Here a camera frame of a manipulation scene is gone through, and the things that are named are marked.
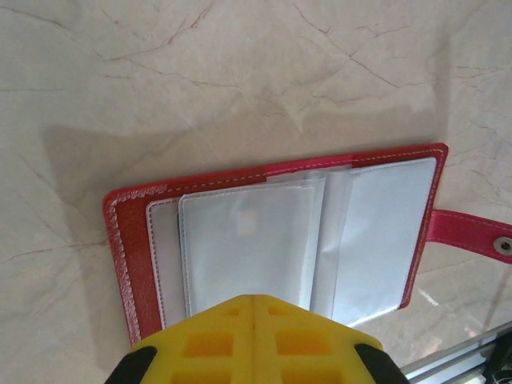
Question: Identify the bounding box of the aluminium mounting rail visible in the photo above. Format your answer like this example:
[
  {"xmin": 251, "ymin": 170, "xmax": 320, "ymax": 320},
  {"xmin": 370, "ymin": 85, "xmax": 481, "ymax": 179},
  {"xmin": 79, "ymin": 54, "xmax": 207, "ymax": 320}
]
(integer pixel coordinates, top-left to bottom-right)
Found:
[{"xmin": 399, "ymin": 322, "xmax": 512, "ymax": 384}]

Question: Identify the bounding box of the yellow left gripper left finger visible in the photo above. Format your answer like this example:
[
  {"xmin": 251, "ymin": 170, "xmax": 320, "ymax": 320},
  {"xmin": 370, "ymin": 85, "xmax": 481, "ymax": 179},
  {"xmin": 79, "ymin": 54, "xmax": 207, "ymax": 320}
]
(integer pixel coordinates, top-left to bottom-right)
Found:
[{"xmin": 104, "ymin": 294, "xmax": 256, "ymax": 384}]

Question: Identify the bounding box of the red leather card holder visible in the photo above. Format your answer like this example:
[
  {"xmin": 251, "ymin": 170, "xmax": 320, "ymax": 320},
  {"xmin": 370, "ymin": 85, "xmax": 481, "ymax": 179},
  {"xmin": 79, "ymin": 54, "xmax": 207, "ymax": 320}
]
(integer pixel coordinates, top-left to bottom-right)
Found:
[{"xmin": 102, "ymin": 142, "xmax": 512, "ymax": 347}]

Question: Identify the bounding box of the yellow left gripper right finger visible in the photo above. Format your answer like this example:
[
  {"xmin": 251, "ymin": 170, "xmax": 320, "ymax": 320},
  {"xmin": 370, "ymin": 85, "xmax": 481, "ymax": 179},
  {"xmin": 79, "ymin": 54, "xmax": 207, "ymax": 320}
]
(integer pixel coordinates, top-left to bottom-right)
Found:
[{"xmin": 254, "ymin": 294, "xmax": 407, "ymax": 384}]

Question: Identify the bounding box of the silver mirror credit card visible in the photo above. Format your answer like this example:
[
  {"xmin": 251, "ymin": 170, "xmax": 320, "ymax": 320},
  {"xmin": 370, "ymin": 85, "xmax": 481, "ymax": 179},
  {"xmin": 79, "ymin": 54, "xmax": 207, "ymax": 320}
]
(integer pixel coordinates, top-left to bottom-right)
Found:
[{"xmin": 179, "ymin": 187, "xmax": 319, "ymax": 321}]

